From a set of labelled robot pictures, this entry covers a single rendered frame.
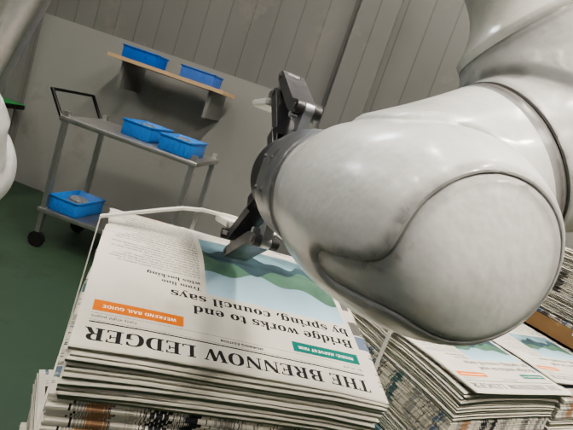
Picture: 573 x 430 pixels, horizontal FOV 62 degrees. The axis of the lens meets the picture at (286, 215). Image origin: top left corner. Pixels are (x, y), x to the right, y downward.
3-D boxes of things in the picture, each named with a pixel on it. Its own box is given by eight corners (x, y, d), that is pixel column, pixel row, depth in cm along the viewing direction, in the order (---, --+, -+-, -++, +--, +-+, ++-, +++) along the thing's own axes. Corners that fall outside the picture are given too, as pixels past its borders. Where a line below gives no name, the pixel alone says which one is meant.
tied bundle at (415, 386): (302, 375, 110) (336, 285, 106) (394, 378, 125) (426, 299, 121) (411, 514, 78) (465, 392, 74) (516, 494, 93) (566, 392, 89)
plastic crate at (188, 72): (220, 90, 399) (224, 78, 397) (211, 87, 378) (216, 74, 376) (188, 79, 403) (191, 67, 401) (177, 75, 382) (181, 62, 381)
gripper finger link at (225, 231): (299, 184, 44) (299, 197, 44) (253, 238, 53) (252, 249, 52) (261, 172, 43) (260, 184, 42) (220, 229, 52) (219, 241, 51)
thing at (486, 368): (344, 291, 104) (345, 287, 104) (431, 304, 119) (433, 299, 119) (472, 397, 74) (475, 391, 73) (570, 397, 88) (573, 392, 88)
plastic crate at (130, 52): (166, 72, 406) (170, 60, 404) (154, 66, 385) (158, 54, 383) (133, 61, 410) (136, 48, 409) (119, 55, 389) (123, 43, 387)
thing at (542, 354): (426, 297, 123) (428, 293, 123) (498, 310, 136) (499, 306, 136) (553, 386, 91) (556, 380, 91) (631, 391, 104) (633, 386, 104)
